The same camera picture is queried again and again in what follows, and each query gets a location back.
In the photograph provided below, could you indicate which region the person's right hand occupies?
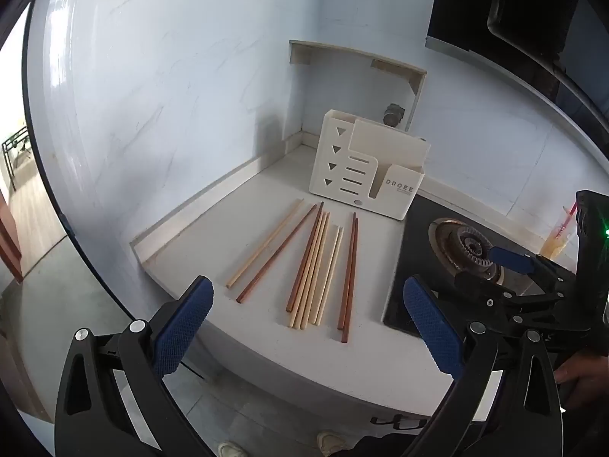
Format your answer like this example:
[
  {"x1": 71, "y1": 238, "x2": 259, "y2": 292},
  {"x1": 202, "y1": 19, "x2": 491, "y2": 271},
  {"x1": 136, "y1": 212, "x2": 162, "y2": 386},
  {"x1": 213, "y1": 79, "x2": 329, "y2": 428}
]
[{"x1": 554, "y1": 354, "x2": 608, "y2": 411}]

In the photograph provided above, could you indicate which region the white utensil organizer box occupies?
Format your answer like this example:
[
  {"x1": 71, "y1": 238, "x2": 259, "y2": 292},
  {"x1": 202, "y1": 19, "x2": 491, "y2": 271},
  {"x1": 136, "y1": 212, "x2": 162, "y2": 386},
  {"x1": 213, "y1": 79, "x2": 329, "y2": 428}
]
[{"x1": 309, "y1": 109, "x2": 430, "y2": 221}]

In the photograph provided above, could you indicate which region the plastic drink cup with straw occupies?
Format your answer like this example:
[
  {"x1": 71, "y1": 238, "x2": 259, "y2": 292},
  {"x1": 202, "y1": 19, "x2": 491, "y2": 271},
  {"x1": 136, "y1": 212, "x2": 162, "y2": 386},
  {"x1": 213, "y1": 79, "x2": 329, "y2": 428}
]
[{"x1": 539, "y1": 202, "x2": 577, "y2": 260}]

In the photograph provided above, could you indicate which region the metal gas valve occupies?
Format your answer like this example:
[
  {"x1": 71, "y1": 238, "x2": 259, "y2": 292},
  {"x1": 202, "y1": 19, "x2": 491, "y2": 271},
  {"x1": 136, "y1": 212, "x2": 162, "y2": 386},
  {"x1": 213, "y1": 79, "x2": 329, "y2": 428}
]
[{"x1": 383, "y1": 103, "x2": 406, "y2": 128}]

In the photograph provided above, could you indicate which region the wooden wall shelf frame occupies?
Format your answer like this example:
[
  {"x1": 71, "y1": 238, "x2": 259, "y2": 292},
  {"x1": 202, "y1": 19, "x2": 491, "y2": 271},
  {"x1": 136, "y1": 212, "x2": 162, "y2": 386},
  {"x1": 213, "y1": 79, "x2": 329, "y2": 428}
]
[{"x1": 289, "y1": 39, "x2": 427, "y2": 134}]

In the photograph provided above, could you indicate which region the pale short chopstick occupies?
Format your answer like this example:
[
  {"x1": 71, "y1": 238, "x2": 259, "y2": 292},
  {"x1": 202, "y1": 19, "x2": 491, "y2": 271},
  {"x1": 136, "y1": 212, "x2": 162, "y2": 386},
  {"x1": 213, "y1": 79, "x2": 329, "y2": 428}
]
[
  {"x1": 310, "y1": 225, "x2": 340, "y2": 325},
  {"x1": 314, "y1": 226, "x2": 344, "y2": 326}
]

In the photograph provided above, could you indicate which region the black glass cooktop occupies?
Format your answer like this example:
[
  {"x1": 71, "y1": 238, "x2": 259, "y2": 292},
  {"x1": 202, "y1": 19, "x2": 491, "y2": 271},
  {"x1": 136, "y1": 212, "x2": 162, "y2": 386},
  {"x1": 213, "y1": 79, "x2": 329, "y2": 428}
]
[{"x1": 383, "y1": 196, "x2": 544, "y2": 336}]

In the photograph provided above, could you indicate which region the range hood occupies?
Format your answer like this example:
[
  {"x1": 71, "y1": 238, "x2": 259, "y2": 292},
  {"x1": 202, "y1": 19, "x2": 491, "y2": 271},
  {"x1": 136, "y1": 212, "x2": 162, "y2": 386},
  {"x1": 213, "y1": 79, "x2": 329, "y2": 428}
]
[{"x1": 424, "y1": 0, "x2": 609, "y2": 130}]

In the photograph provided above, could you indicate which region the light bamboo chopstick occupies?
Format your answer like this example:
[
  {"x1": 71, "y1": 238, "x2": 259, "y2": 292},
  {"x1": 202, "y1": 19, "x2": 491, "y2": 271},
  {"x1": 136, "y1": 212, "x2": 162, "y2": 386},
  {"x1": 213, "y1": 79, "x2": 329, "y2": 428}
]
[
  {"x1": 299, "y1": 211, "x2": 330, "y2": 330},
  {"x1": 290, "y1": 211, "x2": 329, "y2": 329},
  {"x1": 289, "y1": 205, "x2": 324, "y2": 328}
]

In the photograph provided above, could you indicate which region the gas stove burner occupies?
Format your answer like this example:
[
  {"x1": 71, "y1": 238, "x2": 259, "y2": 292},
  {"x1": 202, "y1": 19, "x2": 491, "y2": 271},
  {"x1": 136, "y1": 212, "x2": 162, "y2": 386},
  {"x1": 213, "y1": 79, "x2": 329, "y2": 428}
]
[{"x1": 428, "y1": 218, "x2": 505, "y2": 285}]

